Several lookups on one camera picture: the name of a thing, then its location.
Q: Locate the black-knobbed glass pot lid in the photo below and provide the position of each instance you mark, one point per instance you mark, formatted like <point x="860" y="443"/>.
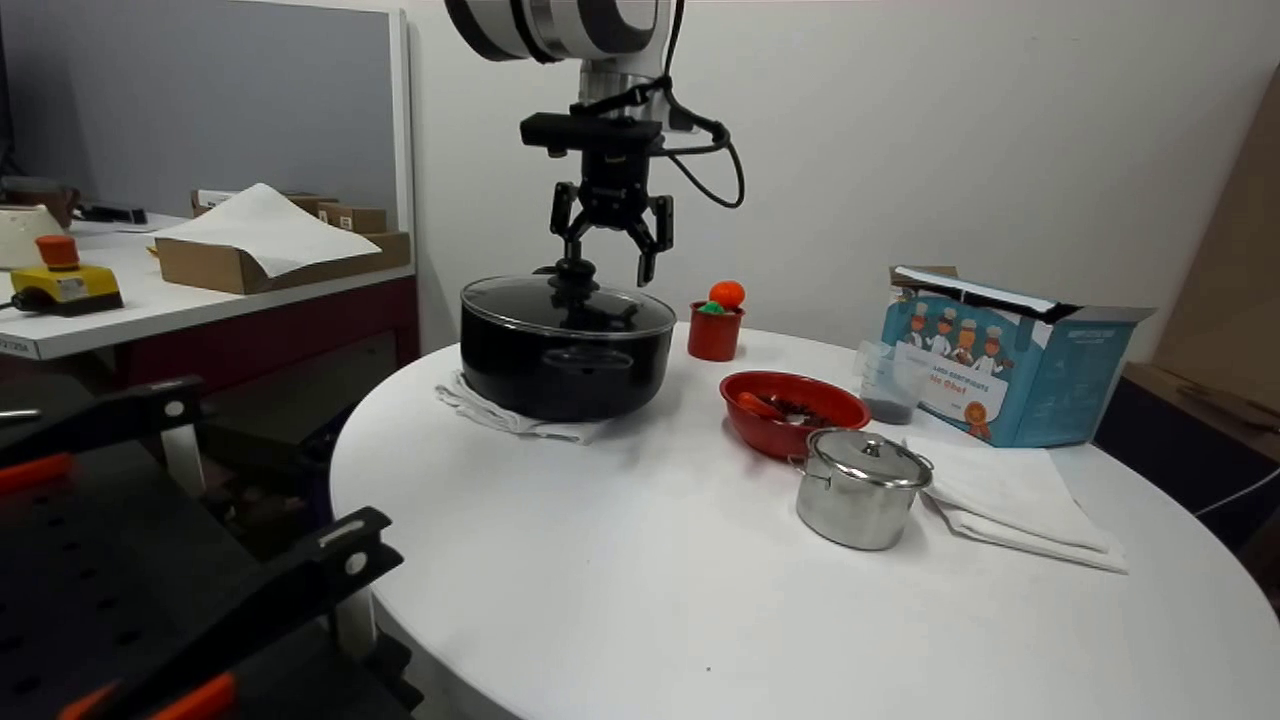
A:
<point x="534" y="304"/>

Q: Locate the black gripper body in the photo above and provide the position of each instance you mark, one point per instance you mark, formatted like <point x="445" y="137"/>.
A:
<point x="619" y="182"/>

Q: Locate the white side desk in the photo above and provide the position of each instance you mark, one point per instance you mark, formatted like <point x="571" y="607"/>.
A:
<point x="174" y="321"/>

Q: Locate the black stand with orange clamps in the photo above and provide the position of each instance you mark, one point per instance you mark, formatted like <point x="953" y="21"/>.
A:
<point x="133" y="575"/>

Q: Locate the large brown cardboard sheet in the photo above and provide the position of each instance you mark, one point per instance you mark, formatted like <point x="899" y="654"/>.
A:
<point x="1233" y="265"/>

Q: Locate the white cloth under pot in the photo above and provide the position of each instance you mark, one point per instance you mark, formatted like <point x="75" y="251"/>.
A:
<point x="504" y="418"/>

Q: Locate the flat cardboard box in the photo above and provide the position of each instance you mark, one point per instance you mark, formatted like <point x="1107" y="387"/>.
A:
<point x="214" y="265"/>

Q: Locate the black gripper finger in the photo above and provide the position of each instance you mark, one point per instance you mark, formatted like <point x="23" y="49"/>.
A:
<point x="565" y="221"/>
<point x="659" y="234"/>

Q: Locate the clear plastic cup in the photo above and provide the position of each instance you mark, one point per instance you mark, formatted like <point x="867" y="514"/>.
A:
<point x="889" y="387"/>

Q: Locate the green toy in cup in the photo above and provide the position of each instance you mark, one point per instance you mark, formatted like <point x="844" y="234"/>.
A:
<point x="708" y="304"/>

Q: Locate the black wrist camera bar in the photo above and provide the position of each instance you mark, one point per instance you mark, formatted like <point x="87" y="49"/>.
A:
<point x="561" y="130"/>

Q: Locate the small red cup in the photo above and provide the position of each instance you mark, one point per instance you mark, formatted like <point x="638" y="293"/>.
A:
<point x="715" y="336"/>

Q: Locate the small steel pot lid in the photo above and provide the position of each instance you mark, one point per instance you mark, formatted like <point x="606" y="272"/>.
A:
<point x="867" y="460"/>

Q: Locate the red plastic bowl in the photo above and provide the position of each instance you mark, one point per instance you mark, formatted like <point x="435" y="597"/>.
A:
<point x="825" y="401"/>

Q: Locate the blue box with chef print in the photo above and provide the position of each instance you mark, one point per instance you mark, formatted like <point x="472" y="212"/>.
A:
<point x="1014" y="372"/>

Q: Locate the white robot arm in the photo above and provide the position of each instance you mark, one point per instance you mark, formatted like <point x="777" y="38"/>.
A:
<point x="561" y="24"/>

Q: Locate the grey partition panel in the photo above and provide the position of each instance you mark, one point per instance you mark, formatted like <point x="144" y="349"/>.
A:
<point x="203" y="95"/>

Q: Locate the yellow device with red block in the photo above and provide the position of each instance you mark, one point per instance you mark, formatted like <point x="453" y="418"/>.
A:
<point x="67" y="287"/>

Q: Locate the orange toy ball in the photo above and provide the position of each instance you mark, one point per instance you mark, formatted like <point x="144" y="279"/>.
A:
<point x="730" y="293"/>

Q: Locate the dark low cabinet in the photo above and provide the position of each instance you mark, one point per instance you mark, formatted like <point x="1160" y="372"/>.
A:
<point x="1185" y="443"/>

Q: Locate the small steel pot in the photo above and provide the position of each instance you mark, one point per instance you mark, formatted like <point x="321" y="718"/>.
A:
<point x="852" y="520"/>

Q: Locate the large black cooking pot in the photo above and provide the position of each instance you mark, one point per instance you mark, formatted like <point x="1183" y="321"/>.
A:
<point x="561" y="372"/>

